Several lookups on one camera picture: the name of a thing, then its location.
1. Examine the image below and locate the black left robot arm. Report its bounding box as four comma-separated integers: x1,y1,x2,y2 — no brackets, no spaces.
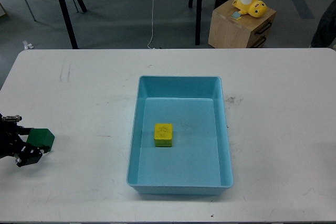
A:
1,115,55,167

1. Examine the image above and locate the yellow plush toy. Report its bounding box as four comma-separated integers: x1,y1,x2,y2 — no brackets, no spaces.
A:
233,0,267,18

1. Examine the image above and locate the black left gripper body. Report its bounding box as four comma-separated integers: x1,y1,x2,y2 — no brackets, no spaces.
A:
1,122,24,158

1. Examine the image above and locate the small blue green card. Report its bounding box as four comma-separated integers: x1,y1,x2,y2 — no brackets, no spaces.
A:
230,12,241,20

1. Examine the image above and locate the black table leg right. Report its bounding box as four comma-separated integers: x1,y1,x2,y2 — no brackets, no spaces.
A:
188,0,204,46

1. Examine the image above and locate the yellow block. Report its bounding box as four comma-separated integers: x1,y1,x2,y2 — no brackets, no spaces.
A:
154,123,173,147

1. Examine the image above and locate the blue plastic bin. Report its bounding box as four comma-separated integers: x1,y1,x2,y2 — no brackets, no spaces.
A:
127,76,234,195

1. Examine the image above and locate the green block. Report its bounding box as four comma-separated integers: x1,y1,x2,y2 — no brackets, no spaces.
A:
26,128,55,153

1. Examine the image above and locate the white cable on floor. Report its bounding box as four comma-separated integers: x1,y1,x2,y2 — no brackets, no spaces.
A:
135,0,161,50

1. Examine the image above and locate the wooden drawer cabinet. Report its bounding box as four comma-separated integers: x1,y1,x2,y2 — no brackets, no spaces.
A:
208,0,276,48

